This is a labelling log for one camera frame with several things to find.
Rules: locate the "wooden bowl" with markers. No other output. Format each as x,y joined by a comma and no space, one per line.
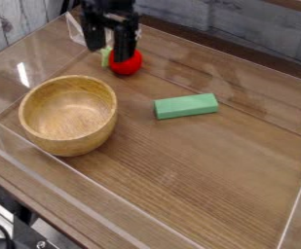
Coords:
68,115

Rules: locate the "red felt strawberry fruit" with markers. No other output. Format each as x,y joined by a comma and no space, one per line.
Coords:
121,68

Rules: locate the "green rectangular block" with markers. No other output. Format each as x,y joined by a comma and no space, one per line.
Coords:
182,106

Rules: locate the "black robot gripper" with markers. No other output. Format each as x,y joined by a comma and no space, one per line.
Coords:
109,12

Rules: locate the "black metal table bracket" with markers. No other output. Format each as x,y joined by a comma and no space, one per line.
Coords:
27,238

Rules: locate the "clear acrylic tray enclosure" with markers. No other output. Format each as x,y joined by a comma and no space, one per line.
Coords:
199,182

